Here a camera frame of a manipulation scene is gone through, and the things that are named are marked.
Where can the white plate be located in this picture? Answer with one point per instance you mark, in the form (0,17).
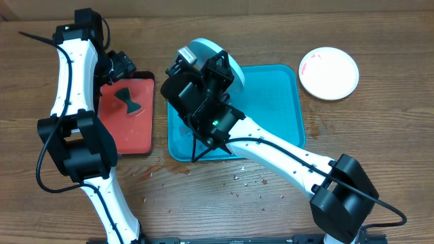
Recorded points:
(328,73)

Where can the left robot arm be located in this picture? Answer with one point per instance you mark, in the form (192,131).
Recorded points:
(76,139)

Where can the light blue plate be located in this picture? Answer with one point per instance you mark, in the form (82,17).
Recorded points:
(204,49)

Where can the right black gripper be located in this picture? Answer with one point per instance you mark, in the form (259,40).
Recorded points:
(222,78)

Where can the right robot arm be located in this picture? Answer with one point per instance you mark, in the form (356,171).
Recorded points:
(340,193)

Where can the dark red water tray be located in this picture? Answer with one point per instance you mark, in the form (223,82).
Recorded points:
(132,133)

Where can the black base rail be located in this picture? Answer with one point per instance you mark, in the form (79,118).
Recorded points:
(296,239)

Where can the teal plastic tray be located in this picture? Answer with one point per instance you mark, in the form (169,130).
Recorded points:
(270,97)

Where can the dark green sponge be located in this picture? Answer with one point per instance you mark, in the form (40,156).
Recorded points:
(124,95)

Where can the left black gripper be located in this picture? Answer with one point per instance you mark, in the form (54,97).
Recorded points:
(125,66)

